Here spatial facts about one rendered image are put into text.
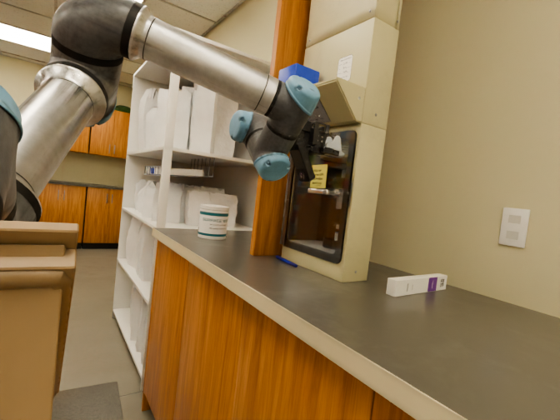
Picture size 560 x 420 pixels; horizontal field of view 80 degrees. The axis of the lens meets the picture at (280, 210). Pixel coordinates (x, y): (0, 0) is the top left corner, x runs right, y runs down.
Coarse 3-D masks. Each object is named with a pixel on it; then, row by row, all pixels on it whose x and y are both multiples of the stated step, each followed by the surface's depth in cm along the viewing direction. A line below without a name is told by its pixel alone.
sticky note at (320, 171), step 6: (312, 168) 112; (318, 168) 109; (324, 168) 107; (318, 174) 109; (324, 174) 107; (312, 180) 111; (318, 180) 109; (324, 180) 107; (312, 186) 111; (318, 186) 109; (324, 186) 106
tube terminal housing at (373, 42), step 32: (352, 32) 102; (384, 32) 98; (320, 64) 114; (352, 64) 101; (384, 64) 99; (384, 96) 101; (352, 128) 99; (384, 128) 102; (352, 192) 98; (352, 224) 99; (288, 256) 122; (352, 256) 101
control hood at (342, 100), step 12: (324, 84) 94; (336, 84) 91; (348, 84) 92; (324, 96) 97; (336, 96) 94; (348, 96) 93; (360, 96) 95; (324, 108) 101; (336, 108) 97; (348, 108) 94; (360, 108) 96; (336, 120) 101; (348, 120) 97; (360, 120) 96
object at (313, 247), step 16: (352, 144) 97; (320, 160) 109; (336, 160) 103; (352, 160) 97; (336, 176) 102; (304, 192) 115; (288, 208) 122; (304, 208) 114; (320, 208) 107; (336, 208) 101; (288, 224) 121; (304, 224) 113; (320, 224) 107; (336, 224) 101; (288, 240) 120; (304, 240) 113; (320, 240) 106; (336, 240) 101; (320, 256) 106; (336, 256) 100
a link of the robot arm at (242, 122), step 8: (240, 112) 78; (248, 112) 79; (232, 120) 80; (240, 120) 77; (248, 120) 78; (256, 120) 79; (264, 120) 80; (232, 128) 80; (240, 128) 77; (248, 128) 78; (256, 128) 77; (232, 136) 80; (240, 136) 78
